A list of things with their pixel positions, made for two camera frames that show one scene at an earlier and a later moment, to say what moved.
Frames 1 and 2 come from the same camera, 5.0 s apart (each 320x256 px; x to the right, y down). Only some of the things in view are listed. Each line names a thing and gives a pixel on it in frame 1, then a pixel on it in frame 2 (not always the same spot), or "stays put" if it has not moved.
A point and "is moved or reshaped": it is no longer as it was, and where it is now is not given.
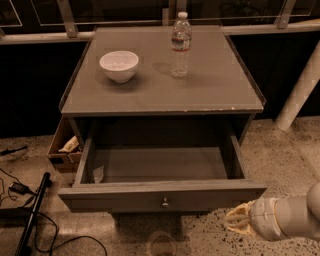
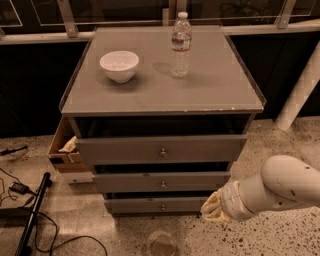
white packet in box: x=73 y=143 stays put
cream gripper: x=263 y=217 → x=229 y=201
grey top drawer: x=161 y=179 is moved or reshaped
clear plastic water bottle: x=181 y=38 stays put
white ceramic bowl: x=120 y=65 stays put
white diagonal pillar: x=301 y=92 stays put
